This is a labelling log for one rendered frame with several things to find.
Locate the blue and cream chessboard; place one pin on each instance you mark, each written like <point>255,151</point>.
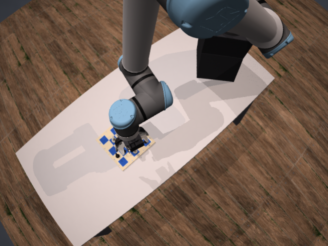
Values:
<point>125,160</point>

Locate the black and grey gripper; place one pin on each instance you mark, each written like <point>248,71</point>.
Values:
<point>132,144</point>

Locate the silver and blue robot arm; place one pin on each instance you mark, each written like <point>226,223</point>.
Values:
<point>201,19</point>

